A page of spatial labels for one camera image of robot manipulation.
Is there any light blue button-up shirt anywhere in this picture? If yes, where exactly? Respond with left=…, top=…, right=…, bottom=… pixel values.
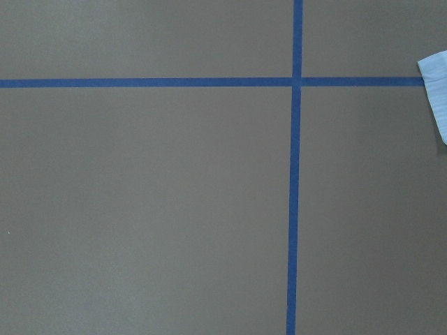
left=418, top=51, right=446, bottom=144

